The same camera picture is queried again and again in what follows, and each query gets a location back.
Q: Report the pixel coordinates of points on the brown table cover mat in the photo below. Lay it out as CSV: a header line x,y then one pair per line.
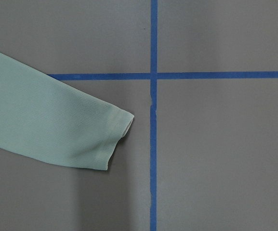
x,y
200,77

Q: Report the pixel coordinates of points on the green long-sleeve shirt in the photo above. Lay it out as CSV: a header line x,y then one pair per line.
x,y
48,120

